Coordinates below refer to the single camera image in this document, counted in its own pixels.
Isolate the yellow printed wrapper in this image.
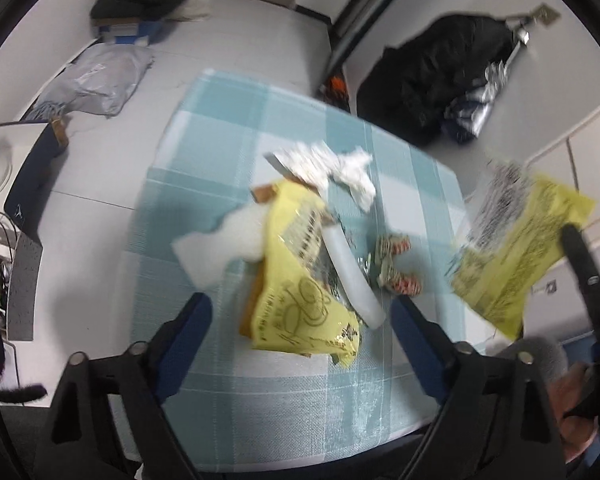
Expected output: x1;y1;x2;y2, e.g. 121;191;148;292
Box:
446;159;595;340

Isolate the yellow snack bag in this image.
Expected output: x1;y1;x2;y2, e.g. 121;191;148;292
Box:
249;180;361;367

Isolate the brown foil wrapper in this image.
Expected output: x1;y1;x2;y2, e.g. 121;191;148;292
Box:
250;180;282;204

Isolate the white tissue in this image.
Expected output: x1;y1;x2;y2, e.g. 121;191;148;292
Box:
332;146;376;214

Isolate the white paper wad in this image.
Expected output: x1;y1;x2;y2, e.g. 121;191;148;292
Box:
264;141;340;191

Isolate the person's right hand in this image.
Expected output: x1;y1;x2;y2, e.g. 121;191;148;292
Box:
549;361;600;466

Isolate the white plastic tube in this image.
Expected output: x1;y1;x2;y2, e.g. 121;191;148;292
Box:
322;223;386;330

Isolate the red patterned candy wrapper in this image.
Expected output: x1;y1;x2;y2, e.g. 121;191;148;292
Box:
377;270;422;297

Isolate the red checkered candy wrapper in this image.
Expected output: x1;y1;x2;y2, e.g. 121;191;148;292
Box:
375;233;411;271

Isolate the grey perforated panel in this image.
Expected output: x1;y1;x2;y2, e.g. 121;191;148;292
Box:
6;233;43;341

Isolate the teal plaid tablecloth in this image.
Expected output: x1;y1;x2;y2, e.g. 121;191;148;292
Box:
119;70;489;473

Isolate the silver folded umbrella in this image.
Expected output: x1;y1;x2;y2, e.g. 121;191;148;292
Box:
441;62;509;145

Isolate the black hanging coat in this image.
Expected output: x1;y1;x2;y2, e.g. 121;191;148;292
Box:
356;14;514;148

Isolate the grey plastic mailer bag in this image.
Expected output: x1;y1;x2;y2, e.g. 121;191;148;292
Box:
26;44;154;122

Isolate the blue cardboard box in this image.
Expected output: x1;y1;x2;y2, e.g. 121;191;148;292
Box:
91;18;164;47

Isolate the cream tote bag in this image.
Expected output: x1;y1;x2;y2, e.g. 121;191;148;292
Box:
168;0;211;22

